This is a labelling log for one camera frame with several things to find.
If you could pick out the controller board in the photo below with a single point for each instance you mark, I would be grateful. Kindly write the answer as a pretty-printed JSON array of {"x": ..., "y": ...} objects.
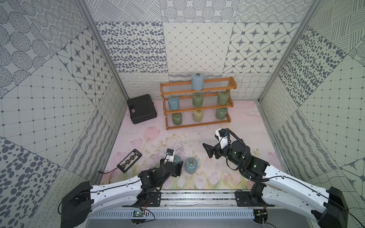
[
  {"x": 138, "y": 217},
  {"x": 260, "y": 216}
]

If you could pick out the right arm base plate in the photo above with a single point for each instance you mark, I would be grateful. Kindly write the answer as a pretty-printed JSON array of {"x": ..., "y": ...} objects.
[{"x": 245, "y": 199}]

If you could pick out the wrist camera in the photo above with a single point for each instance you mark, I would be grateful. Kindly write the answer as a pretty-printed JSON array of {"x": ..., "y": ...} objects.
[
  {"x": 169, "y": 155},
  {"x": 223, "y": 136}
]

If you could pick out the black plastic case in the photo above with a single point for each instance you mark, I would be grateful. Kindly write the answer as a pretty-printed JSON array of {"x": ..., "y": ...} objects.
[{"x": 141, "y": 109}]

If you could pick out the green canister bottom left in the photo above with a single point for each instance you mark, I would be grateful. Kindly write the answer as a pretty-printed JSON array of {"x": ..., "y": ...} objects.
[{"x": 177, "y": 118}]

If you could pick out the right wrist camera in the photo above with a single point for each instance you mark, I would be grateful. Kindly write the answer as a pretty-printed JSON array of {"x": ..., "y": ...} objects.
[{"x": 223, "y": 136}]

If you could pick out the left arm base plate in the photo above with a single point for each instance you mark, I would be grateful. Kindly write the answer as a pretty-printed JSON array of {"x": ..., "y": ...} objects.
[{"x": 151, "y": 199}]

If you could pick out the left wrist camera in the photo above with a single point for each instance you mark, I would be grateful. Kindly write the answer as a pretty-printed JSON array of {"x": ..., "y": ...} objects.
[{"x": 169, "y": 155}]

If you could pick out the green canister middle right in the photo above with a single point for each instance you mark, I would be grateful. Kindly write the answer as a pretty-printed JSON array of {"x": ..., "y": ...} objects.
[{"x": 223, "y": 97}]

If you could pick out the green canister middle centre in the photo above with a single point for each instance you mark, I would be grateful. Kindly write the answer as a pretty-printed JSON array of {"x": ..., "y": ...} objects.
[{"x": 197, "y": 99}]

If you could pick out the green canister bottom right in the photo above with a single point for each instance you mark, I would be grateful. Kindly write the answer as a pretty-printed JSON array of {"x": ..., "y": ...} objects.
[{"x": 221, "y": 113}]

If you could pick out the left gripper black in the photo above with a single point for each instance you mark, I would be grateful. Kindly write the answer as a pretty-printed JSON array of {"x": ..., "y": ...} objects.
[{"x": 173, "y": 165}]

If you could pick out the right controller board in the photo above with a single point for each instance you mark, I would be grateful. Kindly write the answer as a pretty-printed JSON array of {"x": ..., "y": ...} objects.
[{"x": 260, "y": 216}]

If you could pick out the light green canister bottom centre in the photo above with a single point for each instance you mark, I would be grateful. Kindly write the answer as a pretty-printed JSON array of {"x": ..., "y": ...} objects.
[{"x": 198, "y": 115}]

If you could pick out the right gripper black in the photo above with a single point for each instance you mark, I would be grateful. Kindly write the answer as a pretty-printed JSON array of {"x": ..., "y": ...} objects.
[{"x": 210, "y": 152}]

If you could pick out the blue canister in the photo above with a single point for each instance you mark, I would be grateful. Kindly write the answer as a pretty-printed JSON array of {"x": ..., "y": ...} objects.
[
  {"x": 174, "y": 103},
  {"x": 177, "y": 160},
  {"x": 197, "y": 81},
  {"x": 191, "y": 166}
]

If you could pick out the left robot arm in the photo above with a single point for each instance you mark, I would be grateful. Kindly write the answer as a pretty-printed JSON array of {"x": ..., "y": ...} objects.
[{"x": 86, "y": 200}]

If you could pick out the floral pink table mat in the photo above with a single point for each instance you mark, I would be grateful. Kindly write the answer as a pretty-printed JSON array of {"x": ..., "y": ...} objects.
[{"x": 152, "y": 140}]

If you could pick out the left controller board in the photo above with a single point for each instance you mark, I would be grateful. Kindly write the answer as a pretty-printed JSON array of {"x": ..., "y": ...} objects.
[{"x": 138, "y": 217}]

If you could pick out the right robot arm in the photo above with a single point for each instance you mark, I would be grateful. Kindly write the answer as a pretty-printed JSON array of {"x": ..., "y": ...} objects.
[{"x": 327, "y": 207}]

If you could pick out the wooden three-tier shelf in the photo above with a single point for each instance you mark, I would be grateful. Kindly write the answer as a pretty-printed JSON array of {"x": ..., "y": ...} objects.
[{"x": 184, "y": 107}]

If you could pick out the aluminium mounting rail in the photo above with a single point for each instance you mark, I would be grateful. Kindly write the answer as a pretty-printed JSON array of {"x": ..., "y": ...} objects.
[{"x": 211, "y": 199}]

